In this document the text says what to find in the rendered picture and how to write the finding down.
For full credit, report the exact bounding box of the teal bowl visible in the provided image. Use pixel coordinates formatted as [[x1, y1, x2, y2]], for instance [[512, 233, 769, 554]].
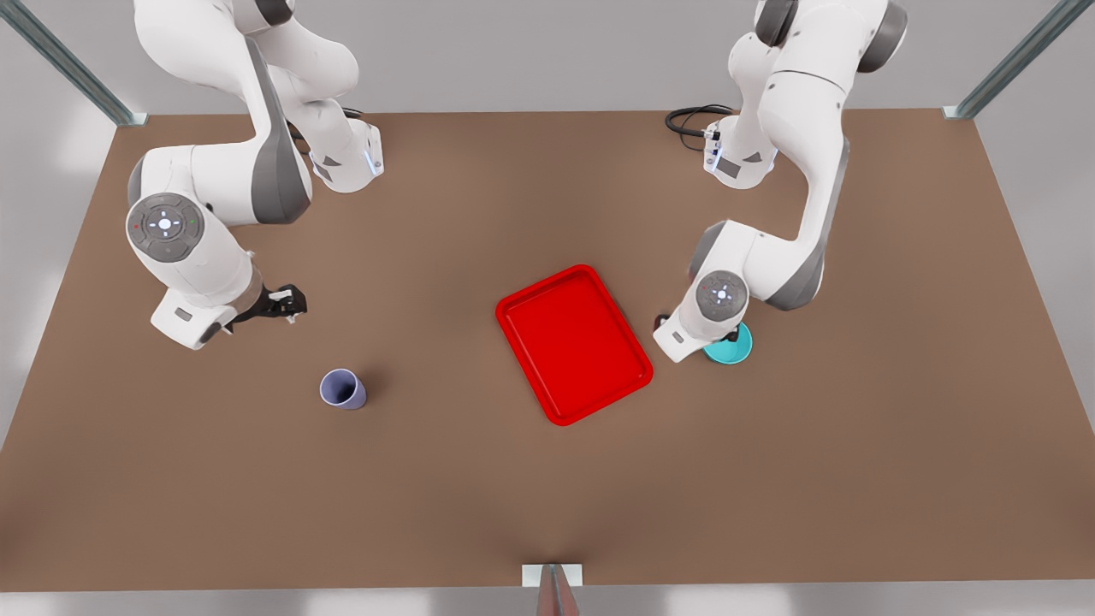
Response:
[[703, 322, 754, 365]]

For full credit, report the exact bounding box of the lavender cup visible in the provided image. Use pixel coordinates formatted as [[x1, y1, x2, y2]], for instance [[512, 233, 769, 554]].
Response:
[[320, 369, 368, 411]]

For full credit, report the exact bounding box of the red plastic tray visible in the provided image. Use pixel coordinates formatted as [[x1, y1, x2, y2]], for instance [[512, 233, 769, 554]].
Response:
[[495, 264, 654, 427]]

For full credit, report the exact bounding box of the black cable loop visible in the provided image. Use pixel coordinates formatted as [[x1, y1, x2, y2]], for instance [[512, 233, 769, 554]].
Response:
[[666, 104, 738, 153]]

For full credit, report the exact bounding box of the silver frame post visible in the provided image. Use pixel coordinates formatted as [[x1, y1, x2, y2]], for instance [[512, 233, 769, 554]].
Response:
[[943, 0, 1095, 121], [523, 563, 583, 616], [0, 0, 148, 128]]

